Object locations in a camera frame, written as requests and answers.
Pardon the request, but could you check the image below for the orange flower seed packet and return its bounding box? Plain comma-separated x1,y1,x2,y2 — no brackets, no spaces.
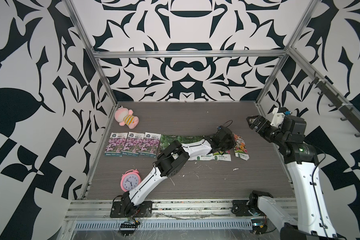
213,151,232,162

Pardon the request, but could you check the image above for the mixed colour flower seed packet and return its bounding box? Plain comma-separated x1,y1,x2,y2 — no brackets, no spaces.
234,134,250,161

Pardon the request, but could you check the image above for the green melon seed packet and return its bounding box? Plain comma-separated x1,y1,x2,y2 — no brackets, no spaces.
160,135,180,150
177,136,204,144
195,154,214,161

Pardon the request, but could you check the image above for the pink flower seed packet white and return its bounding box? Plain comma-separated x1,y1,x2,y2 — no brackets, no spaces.
139,132,161,158

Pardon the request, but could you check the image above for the pink flower seed packet teal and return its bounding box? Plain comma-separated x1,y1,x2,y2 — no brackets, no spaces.
105,133,128,157

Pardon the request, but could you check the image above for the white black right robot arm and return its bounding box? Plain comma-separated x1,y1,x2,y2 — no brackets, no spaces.
247,113,339,240

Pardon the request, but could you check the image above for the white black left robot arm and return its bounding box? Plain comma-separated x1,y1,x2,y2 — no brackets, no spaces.
121,126,236,218

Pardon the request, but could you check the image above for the pink striped plush toy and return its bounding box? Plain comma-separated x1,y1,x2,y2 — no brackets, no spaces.
114,107,140,129

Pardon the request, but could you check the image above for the pink alarm clock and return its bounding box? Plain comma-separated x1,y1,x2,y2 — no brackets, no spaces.
120,170,142,192

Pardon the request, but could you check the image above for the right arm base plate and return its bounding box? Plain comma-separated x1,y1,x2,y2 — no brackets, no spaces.
231,200,260,217

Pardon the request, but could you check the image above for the right circuit board with wires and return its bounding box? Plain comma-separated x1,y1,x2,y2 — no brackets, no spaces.
251,219,268,235

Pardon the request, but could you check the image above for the circuit board with wires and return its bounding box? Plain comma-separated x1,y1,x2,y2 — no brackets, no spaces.
251,219,268,235
118,220,141,237

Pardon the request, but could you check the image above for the black wall hook rack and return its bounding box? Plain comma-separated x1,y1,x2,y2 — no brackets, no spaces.
310,71,360,138

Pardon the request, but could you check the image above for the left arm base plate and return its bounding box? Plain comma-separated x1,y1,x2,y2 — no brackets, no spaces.
110,201,153,218

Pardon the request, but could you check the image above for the left circuit board with wires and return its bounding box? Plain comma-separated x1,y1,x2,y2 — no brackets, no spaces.
118,220,141,237

